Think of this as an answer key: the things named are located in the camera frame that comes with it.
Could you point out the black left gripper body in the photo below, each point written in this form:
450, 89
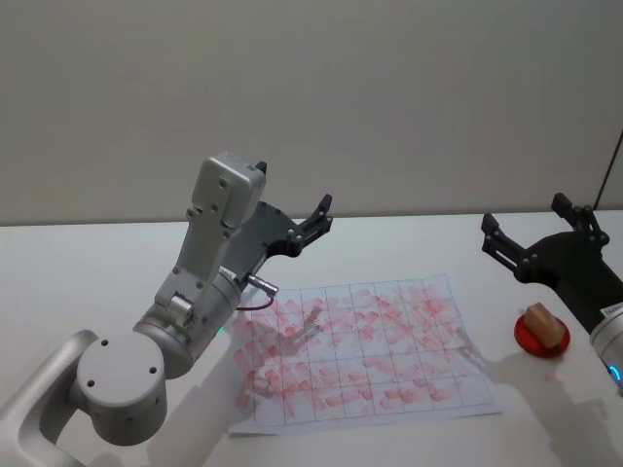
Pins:
270, 231

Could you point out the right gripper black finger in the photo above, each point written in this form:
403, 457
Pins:
506, 250
586, 221

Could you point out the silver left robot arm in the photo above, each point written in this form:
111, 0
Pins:
121, 379

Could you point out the thin grey post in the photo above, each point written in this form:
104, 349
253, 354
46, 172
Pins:
608, 170

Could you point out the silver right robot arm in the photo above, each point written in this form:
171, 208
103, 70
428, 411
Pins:
608, 345

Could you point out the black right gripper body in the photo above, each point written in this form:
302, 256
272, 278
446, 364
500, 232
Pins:
579, 272

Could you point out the wooden stamp block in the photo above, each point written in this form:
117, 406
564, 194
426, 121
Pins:
541, 323

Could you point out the round red ink pad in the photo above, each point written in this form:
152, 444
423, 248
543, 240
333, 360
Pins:
525, 338

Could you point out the grid paper with red stamps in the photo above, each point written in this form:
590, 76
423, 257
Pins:
379, 350

